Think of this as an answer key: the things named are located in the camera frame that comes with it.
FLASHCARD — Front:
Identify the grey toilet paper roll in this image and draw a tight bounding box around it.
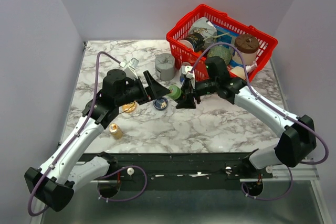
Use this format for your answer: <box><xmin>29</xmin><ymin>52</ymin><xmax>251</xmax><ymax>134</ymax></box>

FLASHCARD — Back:
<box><xmin>155</xmin><ymin>53</ymin><xmax>175</xmax><ymax>81</ymax></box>

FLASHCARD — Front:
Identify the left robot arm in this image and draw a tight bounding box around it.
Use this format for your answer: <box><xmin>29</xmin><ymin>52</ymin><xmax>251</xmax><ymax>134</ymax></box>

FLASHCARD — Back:
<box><xmin>24</xmin><ymin>69</ymin><xmax>170</xmax><ymax>212</ymax></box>

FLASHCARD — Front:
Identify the orange round dish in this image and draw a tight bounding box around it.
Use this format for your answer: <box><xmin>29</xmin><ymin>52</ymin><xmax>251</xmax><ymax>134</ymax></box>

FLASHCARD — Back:
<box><xmin>122</xmin><ymin>101</ymin><xmax>137</xmax><ymax>113</ymax></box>

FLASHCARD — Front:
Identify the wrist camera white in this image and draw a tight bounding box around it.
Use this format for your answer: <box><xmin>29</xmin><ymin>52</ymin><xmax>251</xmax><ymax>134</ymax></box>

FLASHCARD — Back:
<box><xmin>185</xmin><ymin>66</ymin><xmax>196</xmax><ymax>88</ymax></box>
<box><xmin>119</xmin><ymin>58</ymin><xmax>139</xmax><ymax>80</ymax></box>

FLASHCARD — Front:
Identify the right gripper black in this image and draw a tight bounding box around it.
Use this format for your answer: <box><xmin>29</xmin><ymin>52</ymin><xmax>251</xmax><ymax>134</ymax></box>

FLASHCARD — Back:
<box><xmin>175</xmin><ymin>78</ymin><xmax>218</xmax><ymax>110</ymax></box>

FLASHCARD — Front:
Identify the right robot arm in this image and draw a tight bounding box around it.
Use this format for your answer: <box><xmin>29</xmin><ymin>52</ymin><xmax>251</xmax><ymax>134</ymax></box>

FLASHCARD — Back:
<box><xmin>171</xmin><ymin>57</ymin><xmax>316</xmax><ymax>178</ymax></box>

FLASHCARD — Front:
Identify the blue box in basket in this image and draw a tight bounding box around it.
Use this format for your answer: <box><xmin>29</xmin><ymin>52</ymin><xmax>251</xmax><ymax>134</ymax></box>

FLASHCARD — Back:
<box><xmin>211</xmin><ymin>25</ymin><xmax>239</xmax><ymax>45</ymax></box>

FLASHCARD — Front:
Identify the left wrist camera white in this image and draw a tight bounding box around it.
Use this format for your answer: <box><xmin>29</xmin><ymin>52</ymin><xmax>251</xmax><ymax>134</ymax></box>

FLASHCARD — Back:
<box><xmin>119</xmin><ymin>58</ymin><xmax>139</xmax><ymax>80</ymax></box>

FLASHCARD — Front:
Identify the beige egg shaped ball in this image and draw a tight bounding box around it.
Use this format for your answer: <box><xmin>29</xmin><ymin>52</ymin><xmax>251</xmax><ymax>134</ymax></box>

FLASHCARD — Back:
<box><xmin>230</xmin><ymin>66</ymin><xmax>246</xmax><ymax>80</ymax></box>

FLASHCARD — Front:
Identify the red bull can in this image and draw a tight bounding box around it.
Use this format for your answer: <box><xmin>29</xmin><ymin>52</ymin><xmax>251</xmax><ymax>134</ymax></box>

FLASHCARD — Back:
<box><xmin>179</xmin><ymin>62</ymin><xmax>191</xmax><ymax>84</ymax></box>

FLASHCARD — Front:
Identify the brown lid white tub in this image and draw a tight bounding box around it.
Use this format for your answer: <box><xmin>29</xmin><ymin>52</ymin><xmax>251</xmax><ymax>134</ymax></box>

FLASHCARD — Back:
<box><xmin>234</xmin><ymin>34</ymin><xmax>259</xmax><ymax>65</ymax></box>

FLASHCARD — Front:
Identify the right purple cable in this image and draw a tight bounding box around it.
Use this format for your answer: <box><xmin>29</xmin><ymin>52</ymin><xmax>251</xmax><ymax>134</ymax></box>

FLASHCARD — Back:
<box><xmin>190</xmin><ymin>42</ymin><xmax>329</xmax><ymax>200</ymax></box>

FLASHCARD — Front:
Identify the amber pill bottle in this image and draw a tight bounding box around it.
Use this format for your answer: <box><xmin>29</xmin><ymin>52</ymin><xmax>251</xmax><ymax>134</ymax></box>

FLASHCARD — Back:
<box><xmin>109</xmin><ymin>124</ymin><xmax>123</xmax><ymax>140</ymax></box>

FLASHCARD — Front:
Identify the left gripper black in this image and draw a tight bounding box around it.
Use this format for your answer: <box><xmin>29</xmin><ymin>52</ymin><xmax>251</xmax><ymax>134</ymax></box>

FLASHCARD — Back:
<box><xmin>116</xmin><ymin>71</ymin><xmax>171</xmax><ymax>107</ymax></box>

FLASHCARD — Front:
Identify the black table front frame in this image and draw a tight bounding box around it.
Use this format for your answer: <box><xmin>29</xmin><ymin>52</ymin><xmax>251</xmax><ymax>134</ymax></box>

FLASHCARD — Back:
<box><xmin>79</xmin><ymin>152</ymin><xmax>272</xmax><ymax>192</ymax></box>

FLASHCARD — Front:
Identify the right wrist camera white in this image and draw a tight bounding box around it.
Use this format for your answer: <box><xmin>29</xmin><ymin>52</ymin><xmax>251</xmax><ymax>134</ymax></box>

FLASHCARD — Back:
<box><xmin>185</xmin><ymin>66</ymin><xmax>196</xmax><ymax>88</ymax></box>

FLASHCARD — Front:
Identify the white pump bottle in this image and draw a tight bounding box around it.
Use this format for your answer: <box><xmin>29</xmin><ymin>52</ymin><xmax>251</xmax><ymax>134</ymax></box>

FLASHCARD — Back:
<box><xmin>246</xmin><ymin>61</ymin><xmax>258</xmax><ymax>73</ymax></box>

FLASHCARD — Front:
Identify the dark blue round dish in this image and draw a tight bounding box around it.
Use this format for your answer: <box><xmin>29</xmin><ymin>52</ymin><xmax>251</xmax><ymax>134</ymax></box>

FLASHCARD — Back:
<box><xmin>153</xmin><ymin>97</ymin><xmax>169</xmax><ymax>111</ymax></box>

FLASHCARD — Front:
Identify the red shopping basket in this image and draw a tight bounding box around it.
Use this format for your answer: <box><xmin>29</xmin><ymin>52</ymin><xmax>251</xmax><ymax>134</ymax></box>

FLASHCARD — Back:
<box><xmin>166</xmin><ymin>4</ymin><xmax>278</xmax><ymax>81</ymax></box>

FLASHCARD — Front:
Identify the green bottle cap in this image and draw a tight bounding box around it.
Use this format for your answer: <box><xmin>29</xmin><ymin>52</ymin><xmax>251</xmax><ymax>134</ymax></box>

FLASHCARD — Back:
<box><xmin>167</xmin><ymin>85</ymin><xmax>182</xmax><ymax>100</ymax></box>

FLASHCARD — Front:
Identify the grey printed pouch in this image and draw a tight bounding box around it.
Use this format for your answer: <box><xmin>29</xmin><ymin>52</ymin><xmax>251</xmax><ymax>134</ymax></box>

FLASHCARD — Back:
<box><xmin>188</xmin><ymin>17</ymin><xmax>217</xmax><ymax>49</ymax></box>

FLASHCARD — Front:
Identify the green melon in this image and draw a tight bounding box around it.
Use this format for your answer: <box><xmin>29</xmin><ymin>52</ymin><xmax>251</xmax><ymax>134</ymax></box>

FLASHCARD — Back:
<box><xmin>207</xmin><ymin>45</ymin><xmax>232</xmax><ymax>65</ymax></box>

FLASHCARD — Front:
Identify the aluminium rail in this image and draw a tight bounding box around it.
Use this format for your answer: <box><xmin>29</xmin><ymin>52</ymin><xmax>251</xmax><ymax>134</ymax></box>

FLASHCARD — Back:
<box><xmin>41</xmin><ymin>158</ymin><xmax>320</xmax><ymax>183</ymax></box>

